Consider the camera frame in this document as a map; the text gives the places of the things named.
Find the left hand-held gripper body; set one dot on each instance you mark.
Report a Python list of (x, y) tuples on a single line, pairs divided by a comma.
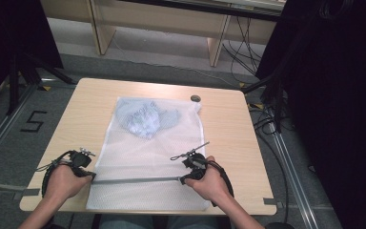
[(80, 160)]

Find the black curtain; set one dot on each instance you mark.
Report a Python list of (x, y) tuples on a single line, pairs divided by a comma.
[(9, 38), (336, 111)]

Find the person's right hand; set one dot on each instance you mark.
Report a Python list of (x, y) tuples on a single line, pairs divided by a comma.
[(209, 186)]

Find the grey tape strip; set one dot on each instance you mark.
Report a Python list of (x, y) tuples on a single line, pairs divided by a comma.
[(27, 192), (271, 201)]

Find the person's legs in jeans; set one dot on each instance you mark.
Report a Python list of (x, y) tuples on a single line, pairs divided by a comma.
[(127, 222)]

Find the white mesh laundry bag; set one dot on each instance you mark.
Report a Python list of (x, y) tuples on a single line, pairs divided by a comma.
[(152, 159)]

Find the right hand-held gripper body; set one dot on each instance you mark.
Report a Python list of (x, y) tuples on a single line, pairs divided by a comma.
[(197, 167)]

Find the black tripod stand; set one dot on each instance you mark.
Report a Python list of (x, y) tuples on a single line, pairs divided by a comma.
[(14, 82)]

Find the person's left hand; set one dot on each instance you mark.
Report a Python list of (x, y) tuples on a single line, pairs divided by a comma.
[(64, 184)]

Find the light wooden bench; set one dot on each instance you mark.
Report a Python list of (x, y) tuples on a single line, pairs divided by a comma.
[(158, 22)]

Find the black metal stand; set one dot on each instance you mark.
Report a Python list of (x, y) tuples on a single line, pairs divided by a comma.
[(278, 95)]

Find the light blue garment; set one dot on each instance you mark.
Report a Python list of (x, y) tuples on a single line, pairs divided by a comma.
[(144, 119)]

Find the metal floor rail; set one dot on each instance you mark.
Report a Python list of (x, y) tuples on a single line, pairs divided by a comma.
[(294, 178), (3, 127)]

